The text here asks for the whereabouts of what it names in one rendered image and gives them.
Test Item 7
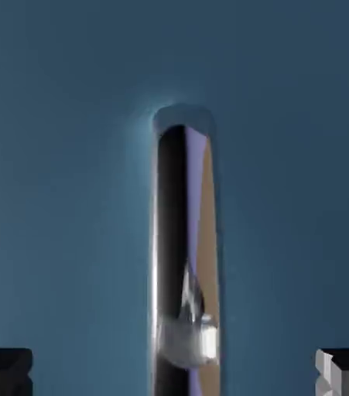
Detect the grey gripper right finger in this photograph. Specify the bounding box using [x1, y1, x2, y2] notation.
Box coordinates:
[314, 346, 349, 396]

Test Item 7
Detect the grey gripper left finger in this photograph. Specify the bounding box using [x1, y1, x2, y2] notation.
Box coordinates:
[0, 346, 35, 396]

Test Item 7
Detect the blue painted drawer front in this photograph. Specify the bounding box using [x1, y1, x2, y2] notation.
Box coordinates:
[0, 0, 349, 396]

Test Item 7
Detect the curved shiny metal drawer handle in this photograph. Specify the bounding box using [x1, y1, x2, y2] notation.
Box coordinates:
[148, 104, 224, 396]

